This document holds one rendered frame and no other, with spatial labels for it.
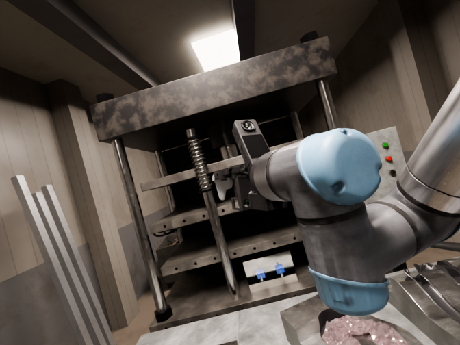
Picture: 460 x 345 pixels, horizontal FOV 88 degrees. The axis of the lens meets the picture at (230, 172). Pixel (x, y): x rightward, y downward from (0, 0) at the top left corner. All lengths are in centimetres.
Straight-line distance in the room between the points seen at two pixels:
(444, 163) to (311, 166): 13
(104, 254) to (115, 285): 39
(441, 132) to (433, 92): 308
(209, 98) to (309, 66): 54
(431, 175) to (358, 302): 15
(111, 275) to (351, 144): 333
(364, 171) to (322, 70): 117
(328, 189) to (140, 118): 122
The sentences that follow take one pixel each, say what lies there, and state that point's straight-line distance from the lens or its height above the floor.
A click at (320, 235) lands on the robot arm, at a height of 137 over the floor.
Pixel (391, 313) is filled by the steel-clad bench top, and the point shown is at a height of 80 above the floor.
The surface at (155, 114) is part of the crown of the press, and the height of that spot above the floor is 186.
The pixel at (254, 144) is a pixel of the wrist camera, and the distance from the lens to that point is 42.
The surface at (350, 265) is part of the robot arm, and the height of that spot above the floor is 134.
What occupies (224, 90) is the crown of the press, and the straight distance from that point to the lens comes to 131.
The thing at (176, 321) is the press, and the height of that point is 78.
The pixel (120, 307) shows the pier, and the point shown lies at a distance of 357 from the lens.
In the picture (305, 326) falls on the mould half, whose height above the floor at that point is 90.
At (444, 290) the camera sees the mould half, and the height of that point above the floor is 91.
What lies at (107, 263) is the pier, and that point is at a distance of 343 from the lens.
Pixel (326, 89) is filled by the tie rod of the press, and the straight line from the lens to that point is 141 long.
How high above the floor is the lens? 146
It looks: level
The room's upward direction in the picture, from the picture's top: 15 degrees counter-clockwise
